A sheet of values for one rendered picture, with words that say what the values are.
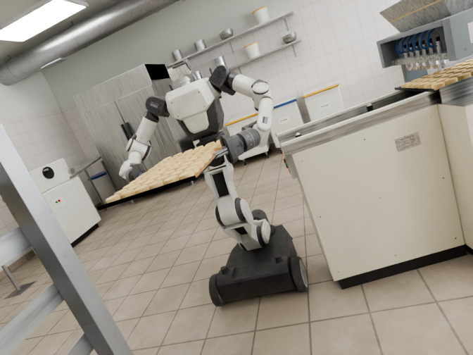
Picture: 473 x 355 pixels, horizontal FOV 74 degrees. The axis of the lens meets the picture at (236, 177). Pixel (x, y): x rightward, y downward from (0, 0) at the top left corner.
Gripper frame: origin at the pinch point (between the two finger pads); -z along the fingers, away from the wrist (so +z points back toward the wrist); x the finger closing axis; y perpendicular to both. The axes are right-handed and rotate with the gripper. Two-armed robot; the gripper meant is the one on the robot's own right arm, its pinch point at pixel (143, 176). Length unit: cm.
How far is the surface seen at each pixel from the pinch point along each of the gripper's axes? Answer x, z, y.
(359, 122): -12, -51, 90
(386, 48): 13, -36, 148
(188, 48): 116, 366, 245
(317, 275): -100, -9, 69
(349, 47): 22, 194, 422
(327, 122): -12, -22, 101
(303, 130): -12, -14, 89
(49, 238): 12, -100, -37
